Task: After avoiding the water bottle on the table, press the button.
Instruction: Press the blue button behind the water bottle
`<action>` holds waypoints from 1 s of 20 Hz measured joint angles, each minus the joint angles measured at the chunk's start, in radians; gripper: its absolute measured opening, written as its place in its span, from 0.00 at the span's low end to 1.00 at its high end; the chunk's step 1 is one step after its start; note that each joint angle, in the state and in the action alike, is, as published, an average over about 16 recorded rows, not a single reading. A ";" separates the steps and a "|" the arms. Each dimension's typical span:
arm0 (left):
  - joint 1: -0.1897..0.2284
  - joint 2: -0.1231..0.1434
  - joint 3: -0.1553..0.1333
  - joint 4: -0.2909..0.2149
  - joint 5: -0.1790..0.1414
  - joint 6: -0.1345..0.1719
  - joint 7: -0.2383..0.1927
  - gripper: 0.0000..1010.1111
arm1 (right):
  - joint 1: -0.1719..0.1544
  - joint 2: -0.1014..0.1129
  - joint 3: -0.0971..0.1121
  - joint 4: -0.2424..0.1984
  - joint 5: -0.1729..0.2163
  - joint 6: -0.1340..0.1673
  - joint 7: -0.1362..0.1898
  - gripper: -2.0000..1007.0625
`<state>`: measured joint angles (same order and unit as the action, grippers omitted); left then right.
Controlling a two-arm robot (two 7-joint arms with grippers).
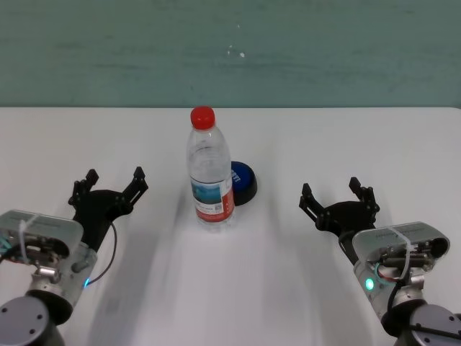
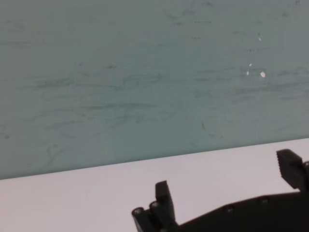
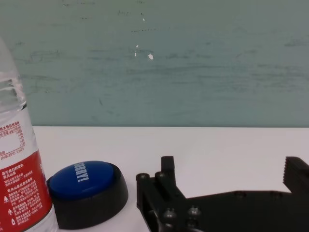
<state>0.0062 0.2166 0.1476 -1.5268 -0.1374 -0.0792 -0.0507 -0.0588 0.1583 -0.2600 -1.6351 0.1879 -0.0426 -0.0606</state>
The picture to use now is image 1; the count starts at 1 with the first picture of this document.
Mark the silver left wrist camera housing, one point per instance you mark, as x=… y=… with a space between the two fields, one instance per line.
x=39 y=230

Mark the clear water bottle red cap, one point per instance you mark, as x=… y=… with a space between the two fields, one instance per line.
x=209 y=162

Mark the blue push button black base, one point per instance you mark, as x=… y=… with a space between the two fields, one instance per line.
x=244 y=180

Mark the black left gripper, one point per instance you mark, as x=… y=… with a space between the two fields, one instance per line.
x=101 y=209

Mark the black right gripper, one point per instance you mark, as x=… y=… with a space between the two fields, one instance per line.
x=345 y=216

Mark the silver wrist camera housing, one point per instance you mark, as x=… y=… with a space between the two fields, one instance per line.
x=39 y=230
x=396 y=238

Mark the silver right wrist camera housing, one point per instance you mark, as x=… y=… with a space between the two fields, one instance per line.
x=396 y=238

